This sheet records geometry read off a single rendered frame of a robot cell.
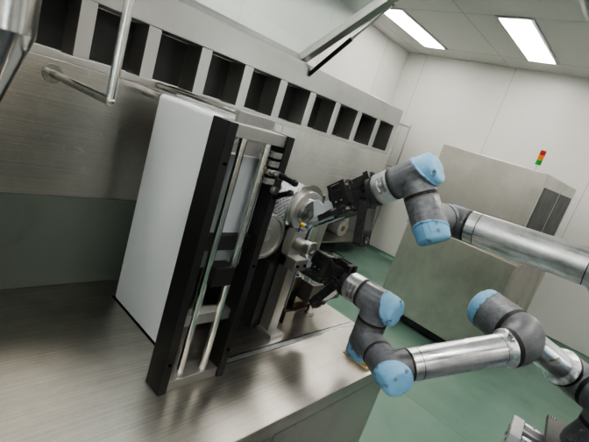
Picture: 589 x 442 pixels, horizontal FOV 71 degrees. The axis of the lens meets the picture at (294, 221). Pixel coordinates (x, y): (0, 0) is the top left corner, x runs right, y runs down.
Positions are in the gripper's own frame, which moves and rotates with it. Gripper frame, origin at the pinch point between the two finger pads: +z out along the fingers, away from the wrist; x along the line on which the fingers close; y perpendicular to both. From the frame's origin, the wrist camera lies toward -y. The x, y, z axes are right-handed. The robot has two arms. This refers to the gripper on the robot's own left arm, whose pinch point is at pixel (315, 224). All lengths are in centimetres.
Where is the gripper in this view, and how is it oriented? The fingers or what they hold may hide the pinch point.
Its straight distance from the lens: 110.0
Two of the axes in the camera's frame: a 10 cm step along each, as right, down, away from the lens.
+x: -6.5, -0.2, -7.6
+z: -7.3, 3.0, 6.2
